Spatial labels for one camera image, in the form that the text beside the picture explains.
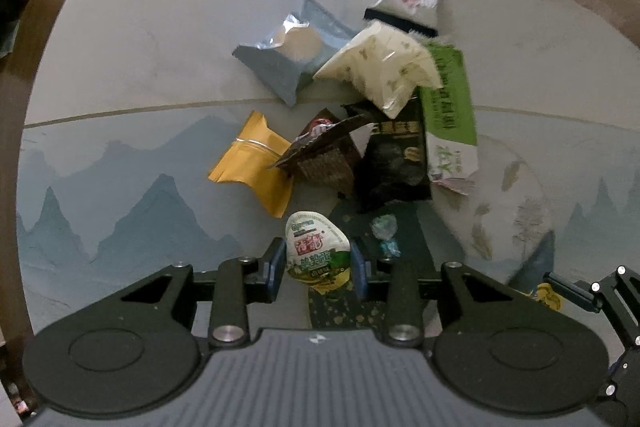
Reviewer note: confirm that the mountain print table mat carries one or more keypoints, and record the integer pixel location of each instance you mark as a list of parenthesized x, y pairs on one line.
[(125, 187)]

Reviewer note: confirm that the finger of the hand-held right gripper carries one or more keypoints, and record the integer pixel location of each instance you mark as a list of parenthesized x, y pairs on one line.
[(620, 302), (625, 377)]

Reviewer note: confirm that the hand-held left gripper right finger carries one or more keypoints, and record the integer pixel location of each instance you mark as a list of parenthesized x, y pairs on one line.
[(357, 273)]

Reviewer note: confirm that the dark green patterned packet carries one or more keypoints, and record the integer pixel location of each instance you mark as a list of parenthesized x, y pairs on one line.
[(415, 237)]

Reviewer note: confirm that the cream leaf-print snack packet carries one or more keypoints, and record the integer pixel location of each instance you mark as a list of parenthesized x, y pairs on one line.
[(380, 67)]

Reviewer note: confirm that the small teal wrapped candy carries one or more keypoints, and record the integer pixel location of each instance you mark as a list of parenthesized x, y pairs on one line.
[(384, 228)]

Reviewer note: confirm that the black snack packet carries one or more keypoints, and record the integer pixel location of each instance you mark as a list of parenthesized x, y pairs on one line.
[(390, 162)]

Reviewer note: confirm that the white green egg snack packet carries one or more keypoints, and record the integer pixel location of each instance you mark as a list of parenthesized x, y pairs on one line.
[(315, 252)]

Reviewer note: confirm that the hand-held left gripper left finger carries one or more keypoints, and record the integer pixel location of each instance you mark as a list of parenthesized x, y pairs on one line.
[(276, 268)]

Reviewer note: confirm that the yellow snack packet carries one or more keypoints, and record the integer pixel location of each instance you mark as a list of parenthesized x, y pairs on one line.
[(245, 157)]

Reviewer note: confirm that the green white snack bar packet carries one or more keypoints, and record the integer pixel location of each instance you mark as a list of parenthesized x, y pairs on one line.
[(445, 117)]

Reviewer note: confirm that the blue-grey round cookie packet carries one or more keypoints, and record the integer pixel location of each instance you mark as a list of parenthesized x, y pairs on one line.
[(272, 69)]

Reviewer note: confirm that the small yellow wrapped candy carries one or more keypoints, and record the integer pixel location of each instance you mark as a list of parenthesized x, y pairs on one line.
[(550, 297)]

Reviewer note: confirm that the brown triangular snack packet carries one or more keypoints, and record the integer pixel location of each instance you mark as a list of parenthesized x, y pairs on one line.
[(325, 167)]

